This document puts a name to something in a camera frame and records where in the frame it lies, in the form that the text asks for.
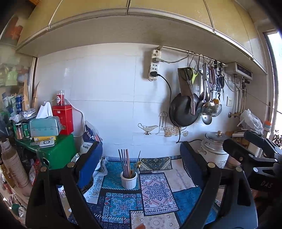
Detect white rice cooker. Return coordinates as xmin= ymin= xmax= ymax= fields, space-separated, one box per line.
xmin=198 ymin=131 xmax=229 ymax=168

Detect patterned blue table mat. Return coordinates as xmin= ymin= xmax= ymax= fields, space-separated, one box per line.
xmin=68 ymin=155 xmax=221 ymax=229

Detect green storage box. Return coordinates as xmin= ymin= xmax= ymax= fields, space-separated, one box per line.
xmin=15 ymin=134 xmax=77 ymax=169

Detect hanging steel ladle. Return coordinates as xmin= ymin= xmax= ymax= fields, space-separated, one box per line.
xmin=201 ymin=114 xmax=212 ymax=125

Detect hanging slotted ladle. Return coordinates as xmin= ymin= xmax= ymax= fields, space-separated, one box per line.
xmin=202 ymin=63 xmax=215 ymax=115

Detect teal tissue box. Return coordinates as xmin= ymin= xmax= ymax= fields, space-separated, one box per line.
xmin=29 ymin=116 xmax=62 ymax=137

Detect white blue plastic bag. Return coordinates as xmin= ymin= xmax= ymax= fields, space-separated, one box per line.
xmin=79 ymin=121 xmax=102 ymax=154

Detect white ribbed ceramic cup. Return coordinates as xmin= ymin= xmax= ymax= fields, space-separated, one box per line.
xmin=120 ymin=172 xmax=138 ymax=190

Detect grey chopstick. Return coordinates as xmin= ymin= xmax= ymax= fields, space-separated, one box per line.
xmin=118 ymin=150 xmax=124 ymax=172

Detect hanging scissors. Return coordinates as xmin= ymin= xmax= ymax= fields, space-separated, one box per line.
xmin=217 ymin=63 xmax=225 ymax=101

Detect gold spoon in cup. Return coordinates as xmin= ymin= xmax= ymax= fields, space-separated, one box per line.
xmin=132 ymin=151 xmax=141 ymax=178

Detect black hanging wok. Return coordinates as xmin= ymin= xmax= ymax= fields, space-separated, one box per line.
xmin=169 ymin=93 xmax=201 ymax=127

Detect pink chopstick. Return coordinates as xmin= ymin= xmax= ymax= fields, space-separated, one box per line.
xmin=125 ymin=149 xmax=131 ymax=178

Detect white water heater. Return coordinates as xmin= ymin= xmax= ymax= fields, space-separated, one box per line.
xmin=225 ymin=62 xmax=253 ymax=80

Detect red tin box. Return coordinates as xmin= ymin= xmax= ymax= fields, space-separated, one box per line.
xmin=52 ymin=104 xmax=74 ymax=135

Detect red white can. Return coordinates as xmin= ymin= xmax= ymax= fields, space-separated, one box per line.
xmin=56 ymin=90 xmax=65 ymax=106

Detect white power strip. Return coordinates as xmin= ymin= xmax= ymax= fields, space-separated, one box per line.
xmin=148 ymin=49 xmax=161 ymax=81

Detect green handled peeler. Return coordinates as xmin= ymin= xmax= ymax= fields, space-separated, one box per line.
xmin=191 ymin=68 xmax=198 ymax=84

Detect black power cable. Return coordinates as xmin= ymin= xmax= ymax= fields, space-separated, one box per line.
xmin=151 ymin=71 xmax=202 ymax=144

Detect yellow wall cabinet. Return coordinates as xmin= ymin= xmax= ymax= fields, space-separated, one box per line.
xmin=17 ymin=1 xmax=267 ymax=75

